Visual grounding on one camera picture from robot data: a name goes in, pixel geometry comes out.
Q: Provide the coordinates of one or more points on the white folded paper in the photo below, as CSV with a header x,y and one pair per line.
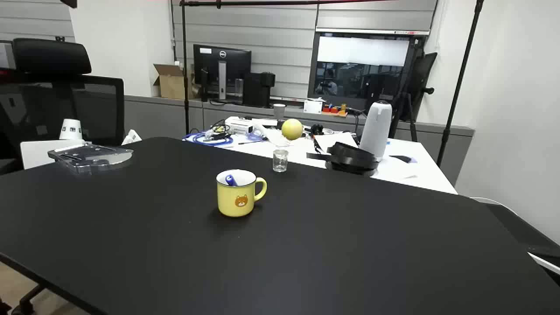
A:
x,y
132,139

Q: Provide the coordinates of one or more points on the brown cardboard box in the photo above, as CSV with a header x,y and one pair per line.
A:
x,y
172,85

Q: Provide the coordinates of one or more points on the black box speaker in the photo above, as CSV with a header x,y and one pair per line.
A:
x,y
256,90

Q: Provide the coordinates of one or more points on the black round bowl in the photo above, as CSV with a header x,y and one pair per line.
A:
x,y
351,159

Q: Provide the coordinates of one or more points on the small clear glass jar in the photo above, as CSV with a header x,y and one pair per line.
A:
x,y
281,162

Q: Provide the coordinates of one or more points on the red small objects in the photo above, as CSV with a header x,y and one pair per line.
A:
x,y
335,110

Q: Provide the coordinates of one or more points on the small white container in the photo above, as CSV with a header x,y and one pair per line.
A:
x,y
314,106

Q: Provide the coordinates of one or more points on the yellow ball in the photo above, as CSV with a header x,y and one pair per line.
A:
x,y
293,129

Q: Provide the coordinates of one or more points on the white power strip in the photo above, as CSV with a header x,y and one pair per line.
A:
x,y
251,122

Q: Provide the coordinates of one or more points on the black tripod with device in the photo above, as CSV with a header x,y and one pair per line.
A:
x,y
419,76

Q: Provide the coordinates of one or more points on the white cylindrical speaker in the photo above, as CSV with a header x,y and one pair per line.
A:
x,y
377,129

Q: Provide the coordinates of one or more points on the white desk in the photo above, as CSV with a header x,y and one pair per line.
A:
x,y
417,173

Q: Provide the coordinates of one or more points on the black metal frame pole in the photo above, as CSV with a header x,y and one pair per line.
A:
x,y
186,71

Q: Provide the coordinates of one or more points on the small black computer monitor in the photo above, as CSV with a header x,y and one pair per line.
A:
x,y
234,64

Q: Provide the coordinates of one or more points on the large black framed screen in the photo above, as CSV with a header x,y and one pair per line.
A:
x,y
361,76

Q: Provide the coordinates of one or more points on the thin black stand pole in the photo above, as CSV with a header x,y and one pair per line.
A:
x,y
458,89

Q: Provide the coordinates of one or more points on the white flat box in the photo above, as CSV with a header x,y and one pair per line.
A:
x,y
36,153

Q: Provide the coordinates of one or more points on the black office chair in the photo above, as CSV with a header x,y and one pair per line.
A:
x,y
50,59

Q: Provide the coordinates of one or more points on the yellow mug with orange print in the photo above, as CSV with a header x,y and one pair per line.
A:
x,y
232,204

